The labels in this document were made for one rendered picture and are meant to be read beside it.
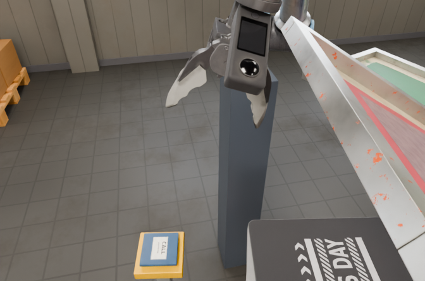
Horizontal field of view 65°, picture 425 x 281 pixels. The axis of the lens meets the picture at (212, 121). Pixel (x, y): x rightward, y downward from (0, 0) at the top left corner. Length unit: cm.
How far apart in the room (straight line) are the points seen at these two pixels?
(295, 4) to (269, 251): 72
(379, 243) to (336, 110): 69
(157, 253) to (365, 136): 70
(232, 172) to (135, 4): 281
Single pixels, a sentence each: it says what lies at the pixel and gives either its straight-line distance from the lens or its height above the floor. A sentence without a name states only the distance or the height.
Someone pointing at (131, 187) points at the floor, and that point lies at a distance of 252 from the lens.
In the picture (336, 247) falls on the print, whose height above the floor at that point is 95.
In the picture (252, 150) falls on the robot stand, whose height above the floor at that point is 87.
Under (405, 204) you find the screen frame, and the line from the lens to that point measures 37.
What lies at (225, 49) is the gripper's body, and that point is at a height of 161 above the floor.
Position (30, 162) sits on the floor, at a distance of 299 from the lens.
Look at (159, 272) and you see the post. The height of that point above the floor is 95.
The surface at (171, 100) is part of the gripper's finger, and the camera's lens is 50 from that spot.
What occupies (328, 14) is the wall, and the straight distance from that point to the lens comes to 464.
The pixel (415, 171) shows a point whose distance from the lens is 60.
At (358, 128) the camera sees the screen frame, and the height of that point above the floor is 155.
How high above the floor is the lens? 180
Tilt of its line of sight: 36 degrees down
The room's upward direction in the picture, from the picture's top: straight up
